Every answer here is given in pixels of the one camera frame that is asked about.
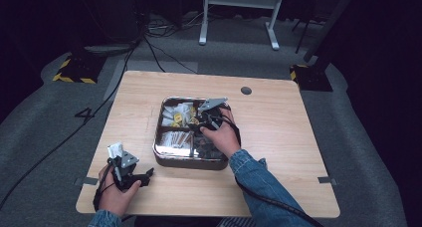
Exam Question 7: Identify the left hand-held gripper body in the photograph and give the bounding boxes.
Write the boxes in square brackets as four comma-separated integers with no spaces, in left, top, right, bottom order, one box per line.
[107,150,147,192]

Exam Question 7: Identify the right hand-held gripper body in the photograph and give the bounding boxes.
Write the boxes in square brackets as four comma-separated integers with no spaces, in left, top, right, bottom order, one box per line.
[195,98,230,130]

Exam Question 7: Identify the white packet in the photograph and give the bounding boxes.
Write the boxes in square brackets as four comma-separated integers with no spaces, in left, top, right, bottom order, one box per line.
[106,141,124,159]

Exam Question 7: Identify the divided metal tray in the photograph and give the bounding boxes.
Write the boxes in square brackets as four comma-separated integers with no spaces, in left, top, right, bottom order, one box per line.
[152,97,233,171]

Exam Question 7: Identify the person's right hand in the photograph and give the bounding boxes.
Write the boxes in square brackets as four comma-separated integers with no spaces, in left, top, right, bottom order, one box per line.
[199,108,242,159]

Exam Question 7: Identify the person's left hand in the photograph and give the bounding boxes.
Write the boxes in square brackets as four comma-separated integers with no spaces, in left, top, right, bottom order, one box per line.
[98,163,142,217]

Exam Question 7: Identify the pile of white yellow packets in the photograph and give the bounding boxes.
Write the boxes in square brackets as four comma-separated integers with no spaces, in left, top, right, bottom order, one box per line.
[161,102,197,128]

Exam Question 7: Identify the pile of brown stick packets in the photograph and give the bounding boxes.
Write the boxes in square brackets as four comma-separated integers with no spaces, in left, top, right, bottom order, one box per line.
[157,130,193,154]

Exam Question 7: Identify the grey tape strip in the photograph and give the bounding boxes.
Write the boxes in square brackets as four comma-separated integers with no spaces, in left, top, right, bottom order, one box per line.
[317,176,337,186]
[74,176,100,187]

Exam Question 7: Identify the black yellow striped base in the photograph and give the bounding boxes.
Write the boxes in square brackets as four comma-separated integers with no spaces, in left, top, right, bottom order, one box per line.
[52,54,107,86]
[289,64,333,93]

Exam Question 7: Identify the dark flat stand base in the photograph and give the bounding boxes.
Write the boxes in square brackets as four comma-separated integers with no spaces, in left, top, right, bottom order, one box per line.
[83,42,135,57]

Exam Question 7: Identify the black tripod legs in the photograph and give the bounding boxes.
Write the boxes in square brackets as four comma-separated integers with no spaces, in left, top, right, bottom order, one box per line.
[292,16,321,55]

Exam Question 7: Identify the grey slanted pole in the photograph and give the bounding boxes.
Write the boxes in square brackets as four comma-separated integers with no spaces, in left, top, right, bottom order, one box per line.
[303,0,360,63]

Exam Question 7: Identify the left hand-held gripper black cable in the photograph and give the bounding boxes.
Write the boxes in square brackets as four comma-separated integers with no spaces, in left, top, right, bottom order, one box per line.
[93,160,117,212]

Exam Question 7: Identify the thin black floor cable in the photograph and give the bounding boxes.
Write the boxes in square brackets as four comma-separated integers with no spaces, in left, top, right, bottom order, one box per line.
[143,36,199,76]

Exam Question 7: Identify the long black floor cable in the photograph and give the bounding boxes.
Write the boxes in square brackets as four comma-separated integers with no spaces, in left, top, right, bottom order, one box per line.
[0,46,137,211]

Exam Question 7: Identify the bundle of floor cables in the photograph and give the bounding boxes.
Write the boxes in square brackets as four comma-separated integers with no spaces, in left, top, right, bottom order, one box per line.
[145,11,203,39]

